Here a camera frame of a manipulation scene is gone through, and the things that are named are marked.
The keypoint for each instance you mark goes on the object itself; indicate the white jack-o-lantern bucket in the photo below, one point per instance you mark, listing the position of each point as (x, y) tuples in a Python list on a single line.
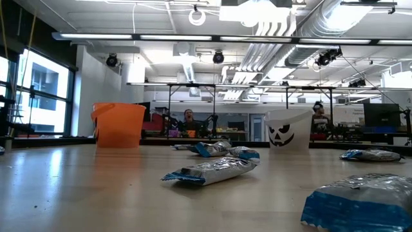
[(304, 135)]

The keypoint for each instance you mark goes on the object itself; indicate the person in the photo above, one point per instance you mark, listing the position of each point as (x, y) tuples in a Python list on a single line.
[(189, 116), (318, 111)]

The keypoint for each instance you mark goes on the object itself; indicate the black monitor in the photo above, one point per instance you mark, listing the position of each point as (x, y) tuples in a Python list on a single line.
[(381, 114), (148, 111)]

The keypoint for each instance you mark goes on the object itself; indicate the black ceiling spotlight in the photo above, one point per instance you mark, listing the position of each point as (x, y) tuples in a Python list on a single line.
[(111, 60), (218, 57), (326, 58)]

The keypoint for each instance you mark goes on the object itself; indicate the orange plastic bucket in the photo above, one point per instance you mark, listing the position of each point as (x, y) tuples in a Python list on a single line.
[(119, 125)]

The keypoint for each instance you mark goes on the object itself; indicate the long linear ceiling light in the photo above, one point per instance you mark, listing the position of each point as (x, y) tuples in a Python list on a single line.
[(96, 36)]

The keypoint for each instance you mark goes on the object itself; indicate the large window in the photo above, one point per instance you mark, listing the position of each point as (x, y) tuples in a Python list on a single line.
[(45, 96)]

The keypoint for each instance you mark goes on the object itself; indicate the black background rig frame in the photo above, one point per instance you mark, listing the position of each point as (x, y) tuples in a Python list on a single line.
[(193, 85), (309, 87)]

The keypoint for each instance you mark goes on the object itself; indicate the black aluminium table frame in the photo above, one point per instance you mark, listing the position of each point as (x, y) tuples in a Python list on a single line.
[(64, 141)]

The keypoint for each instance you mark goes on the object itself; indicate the silver air duct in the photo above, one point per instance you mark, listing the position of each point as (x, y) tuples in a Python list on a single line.
[(322, 29)]

